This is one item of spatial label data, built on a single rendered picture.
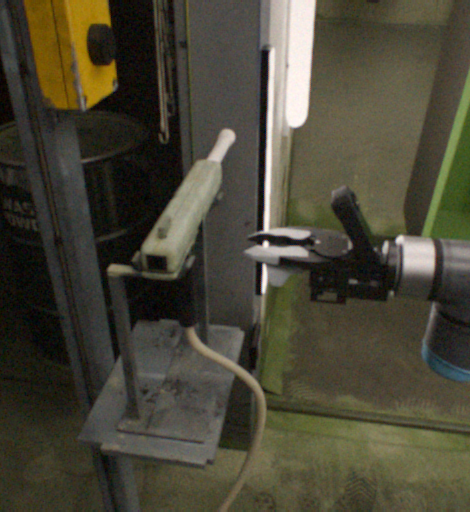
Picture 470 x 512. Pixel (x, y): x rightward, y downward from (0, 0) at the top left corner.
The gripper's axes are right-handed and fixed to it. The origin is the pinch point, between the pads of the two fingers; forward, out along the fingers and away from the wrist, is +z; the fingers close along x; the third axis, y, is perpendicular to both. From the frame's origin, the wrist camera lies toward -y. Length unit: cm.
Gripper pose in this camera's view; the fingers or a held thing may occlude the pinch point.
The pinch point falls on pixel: (254, 241)
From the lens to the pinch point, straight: 75.7
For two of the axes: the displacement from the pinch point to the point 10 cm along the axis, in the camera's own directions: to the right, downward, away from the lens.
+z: -9.9, -0.9, 1.4
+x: 1.7, -5.2, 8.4
